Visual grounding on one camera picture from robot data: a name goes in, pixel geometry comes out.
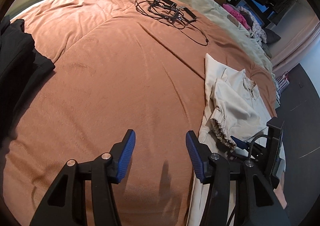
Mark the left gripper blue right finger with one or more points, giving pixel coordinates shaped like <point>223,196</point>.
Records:
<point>199,154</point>

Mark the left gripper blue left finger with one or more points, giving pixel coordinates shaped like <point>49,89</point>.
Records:
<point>121,153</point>

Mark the light grey jacket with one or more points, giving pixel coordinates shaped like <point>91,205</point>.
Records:
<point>234,107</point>

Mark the folded black clothes stack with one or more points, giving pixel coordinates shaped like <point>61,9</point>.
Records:
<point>23,69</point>

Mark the brown bed cover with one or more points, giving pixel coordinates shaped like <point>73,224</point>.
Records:
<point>116,69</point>

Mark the dark grey cushion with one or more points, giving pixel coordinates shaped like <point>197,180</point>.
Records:
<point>271,36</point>

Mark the floral patterned blanket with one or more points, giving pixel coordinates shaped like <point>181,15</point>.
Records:
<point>256,31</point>

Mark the pink curtain right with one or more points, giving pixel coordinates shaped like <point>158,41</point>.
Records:
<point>297,48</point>

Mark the pink garment on bench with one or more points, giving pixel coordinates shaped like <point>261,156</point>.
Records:
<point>237,15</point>

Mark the beige duvet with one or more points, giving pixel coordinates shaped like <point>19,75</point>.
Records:
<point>244,38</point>

